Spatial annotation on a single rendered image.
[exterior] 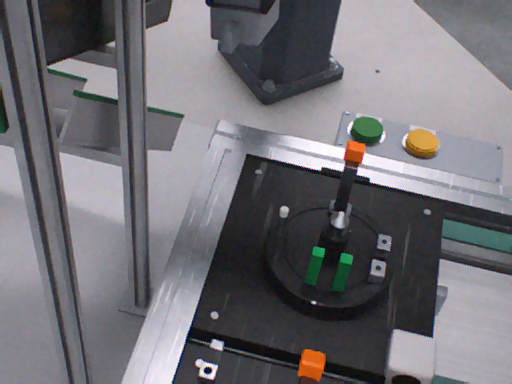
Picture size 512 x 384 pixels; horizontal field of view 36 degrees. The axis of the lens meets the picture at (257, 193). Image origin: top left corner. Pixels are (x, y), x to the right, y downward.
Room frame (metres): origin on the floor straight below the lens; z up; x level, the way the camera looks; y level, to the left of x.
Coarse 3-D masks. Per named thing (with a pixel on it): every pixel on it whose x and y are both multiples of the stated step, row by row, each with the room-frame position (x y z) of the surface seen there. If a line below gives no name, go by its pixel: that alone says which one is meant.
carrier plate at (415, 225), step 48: (240, 192) 0.57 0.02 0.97; (288, 192) 0.58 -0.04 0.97; (336, 192) 0.59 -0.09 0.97; (384, 192) 0.60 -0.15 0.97; (240, 240) 0.50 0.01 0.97; (432, 240) 0.54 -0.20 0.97; (240, 288) 0.44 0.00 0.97; (432, 288) 0.48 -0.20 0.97; (192, 336) 0.39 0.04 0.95; (240, 336) 0.39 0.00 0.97; (288, 336) 0.40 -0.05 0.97; (336, 336) 0.40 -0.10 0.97; (384, 336) 0.41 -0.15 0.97; (432, 336) 0.42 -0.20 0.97
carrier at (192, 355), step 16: (192, 352) 0.36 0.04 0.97; (208, 352) 0.37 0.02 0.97; (224, 352) 0.37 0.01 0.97; (176, 368) 0.34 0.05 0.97; (192, 368) 0.35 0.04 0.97; (224, 368) 0.35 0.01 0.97; (240, 368) 0.35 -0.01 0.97; (256, 368) 0.36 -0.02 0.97; (272, 368) 0.36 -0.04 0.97; (288, 368) 0.36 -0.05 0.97
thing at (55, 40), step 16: (48, 0) 0.41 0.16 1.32; (64, 0) 0.43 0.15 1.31; (80, 0) 0.45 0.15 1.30; (96, 0) 0.47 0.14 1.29; (112, 0) 0.49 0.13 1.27; (160, 0) 0.57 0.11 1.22; (48, 16) 0.41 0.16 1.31; (64, 16) 0.43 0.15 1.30; (80, 16) 0.45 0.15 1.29; (96, 16) 0.47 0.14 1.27; (112, 16) 0.49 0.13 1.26; (160, 16) 0.57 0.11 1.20; (48, 32) 0.41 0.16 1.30; (64, 32) 0.43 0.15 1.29; (80, 32) 0.45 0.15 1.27; (96, 32) 0.47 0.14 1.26; (112, 32) 0.49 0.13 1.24; (48, 48) 0.41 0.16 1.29; (64, 48) 0.43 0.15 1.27; (80, 48) 0.44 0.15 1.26; (48, 64) 0.41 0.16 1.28
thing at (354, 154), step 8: (352, 144) 0.57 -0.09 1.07; (360, 144) 0.58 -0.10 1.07; (352, 152) 0.56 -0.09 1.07; (360, 152) 0.56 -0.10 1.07; (344, 160) 0.56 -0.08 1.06; (352, 160) 0.56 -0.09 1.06; (360, 160) 0.56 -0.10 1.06; (344, 168) 0.55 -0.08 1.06; (352, 168) 0.55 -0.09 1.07; (344, 176) 0.56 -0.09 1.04; (352, 176) 0.56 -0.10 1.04; (344, 184) 0.55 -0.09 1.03; (352, 184) 0.55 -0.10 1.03; (344, 192) 0.55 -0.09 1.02; (336, 200) 0.55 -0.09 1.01; (344, 200) 0.55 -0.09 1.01; (336, 208) 0.54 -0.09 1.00; (344, 208) 0.54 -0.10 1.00
